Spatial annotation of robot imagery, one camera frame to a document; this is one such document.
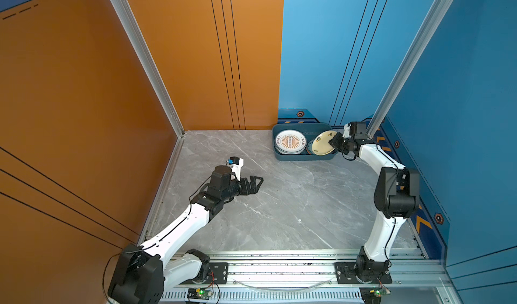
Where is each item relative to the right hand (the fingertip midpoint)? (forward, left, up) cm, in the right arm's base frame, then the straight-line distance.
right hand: (328, 140), depth 99 cm
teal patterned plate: (+3, +8, -9) cm, 12 cm away
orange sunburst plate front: (+6, +18, -8) cm, 21 cm away
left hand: (-24, +35, +4) cm, 43 cm away
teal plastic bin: (+18, +6, -9) cm, 21 cm away
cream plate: (+1, +3, -4) cm, 5 cm away
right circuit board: (-61, -7, -15) cm, 63 cm away
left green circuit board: (-61, +55, -14) cm, 83 cm away
